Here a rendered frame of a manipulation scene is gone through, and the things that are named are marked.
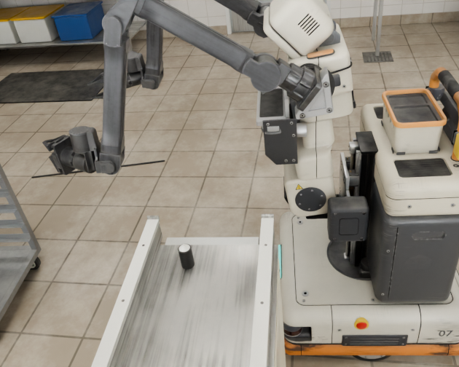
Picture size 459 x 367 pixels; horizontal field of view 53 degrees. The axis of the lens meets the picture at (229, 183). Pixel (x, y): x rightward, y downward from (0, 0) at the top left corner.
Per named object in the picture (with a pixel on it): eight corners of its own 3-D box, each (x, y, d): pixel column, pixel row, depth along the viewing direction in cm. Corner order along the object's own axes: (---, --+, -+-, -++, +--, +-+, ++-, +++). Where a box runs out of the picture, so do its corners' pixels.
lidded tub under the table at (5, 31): (-15, 46, 491) (-26, 21, 476) (9, 31, 527) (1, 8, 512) (17, 44, 483) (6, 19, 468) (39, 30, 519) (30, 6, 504)
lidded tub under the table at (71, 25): (59, 42, 474) (50, 16, 459) (76, 28, 510) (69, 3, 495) (93, 39, 467) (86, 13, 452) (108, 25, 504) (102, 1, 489)
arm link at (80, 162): (88, 177, 129) (103, 169, 133) (83, 155, 126) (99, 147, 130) (72, 172, 133) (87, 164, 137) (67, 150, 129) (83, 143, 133)
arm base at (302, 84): (322, 87, 114) (318, 68, 124) (296, 70, 112) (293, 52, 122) (301, 113, 119) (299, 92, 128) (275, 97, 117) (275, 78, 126)
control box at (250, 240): (261, 283, 122) (258, 245, 114) (173, 282, 126) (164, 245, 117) (262, 273, 125) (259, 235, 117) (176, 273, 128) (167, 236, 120)
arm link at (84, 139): (116, 173, 128) (122, 159, 135) (108, 135, 122) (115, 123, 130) (73, 175, 128) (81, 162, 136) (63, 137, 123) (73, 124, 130)
